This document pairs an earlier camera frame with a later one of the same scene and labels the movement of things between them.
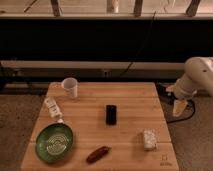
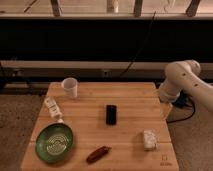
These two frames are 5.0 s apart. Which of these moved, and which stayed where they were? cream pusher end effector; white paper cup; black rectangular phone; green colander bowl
Moved: cream pusher end effector
Stayed: black rectangular phone; white paper cup; green colander bowl
